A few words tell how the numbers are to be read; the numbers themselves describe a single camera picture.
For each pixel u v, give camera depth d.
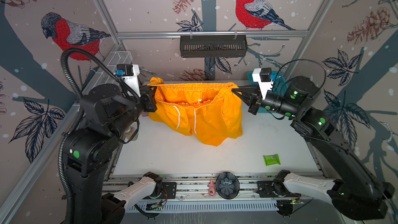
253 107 0.48
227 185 0.74
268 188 0.73
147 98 0.41
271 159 0.82
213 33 0.99
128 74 0.38
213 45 1.05
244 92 0.48
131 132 0.86
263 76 0.41
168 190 0.73
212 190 0.71
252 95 0.46
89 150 0.28
